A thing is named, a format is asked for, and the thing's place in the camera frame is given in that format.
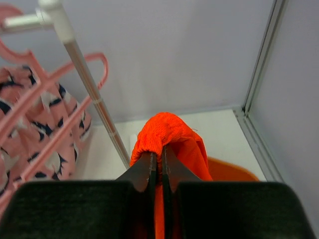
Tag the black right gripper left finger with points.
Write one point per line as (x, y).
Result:
(105, 209)

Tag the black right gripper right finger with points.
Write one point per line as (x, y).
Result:
(196, 209)

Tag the orange shorts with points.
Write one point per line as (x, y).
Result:
(168, 129)

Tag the pink patterned shorts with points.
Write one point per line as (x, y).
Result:
(34, 130)

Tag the pink plastic hanger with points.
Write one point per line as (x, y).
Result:
(43, 82)

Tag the orange plastic basket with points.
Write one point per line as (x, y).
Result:
(224, 171)

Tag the silver clothes rack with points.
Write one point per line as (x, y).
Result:
(51, 13)

